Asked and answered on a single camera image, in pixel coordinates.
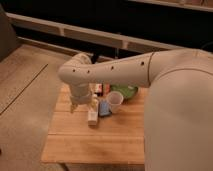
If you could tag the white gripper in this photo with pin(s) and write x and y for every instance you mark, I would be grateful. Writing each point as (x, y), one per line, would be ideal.
(78, 98)

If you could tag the green ceramic bowl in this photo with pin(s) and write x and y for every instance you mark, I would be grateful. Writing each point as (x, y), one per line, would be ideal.
(128, 92)

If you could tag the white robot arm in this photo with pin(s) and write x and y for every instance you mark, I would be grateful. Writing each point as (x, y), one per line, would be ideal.
(178, 111)

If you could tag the white bottle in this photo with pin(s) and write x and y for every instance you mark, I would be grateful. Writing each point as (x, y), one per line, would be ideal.
(93, 114)

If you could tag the white red carton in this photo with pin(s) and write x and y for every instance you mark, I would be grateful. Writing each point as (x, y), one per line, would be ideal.
(98, 89)

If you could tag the translucent plastic cup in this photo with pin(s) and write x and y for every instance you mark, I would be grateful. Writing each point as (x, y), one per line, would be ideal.
(114, 100)

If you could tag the wooden table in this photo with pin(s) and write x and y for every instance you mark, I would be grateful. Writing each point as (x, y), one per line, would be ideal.
(117, 139)

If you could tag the white shelf rail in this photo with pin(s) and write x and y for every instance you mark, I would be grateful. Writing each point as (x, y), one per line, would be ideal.
(89, 35)

